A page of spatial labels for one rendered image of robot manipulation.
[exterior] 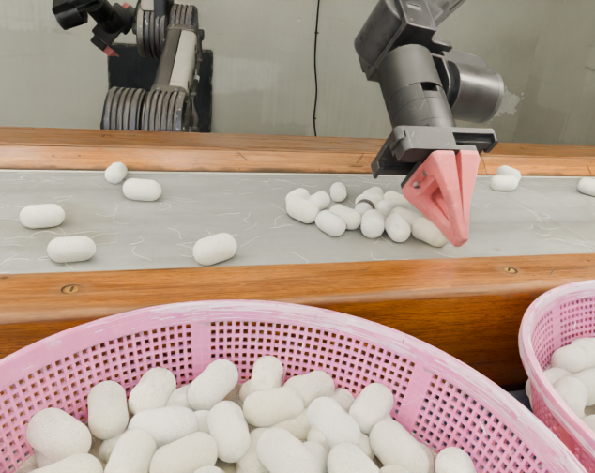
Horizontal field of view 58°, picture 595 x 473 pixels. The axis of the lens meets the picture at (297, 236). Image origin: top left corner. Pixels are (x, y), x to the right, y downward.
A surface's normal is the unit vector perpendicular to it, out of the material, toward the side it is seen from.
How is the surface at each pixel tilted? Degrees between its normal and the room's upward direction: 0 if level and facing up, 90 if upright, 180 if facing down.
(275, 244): 0
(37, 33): 90
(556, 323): 72
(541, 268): 0
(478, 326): 90
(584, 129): 90
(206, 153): 45
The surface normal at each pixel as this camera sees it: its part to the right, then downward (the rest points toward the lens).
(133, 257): 0.09, -0.92
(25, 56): 0.24, 0.39
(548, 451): -0.91, -0.24
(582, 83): -0.97, 0.00
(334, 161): 0.25, -0.37
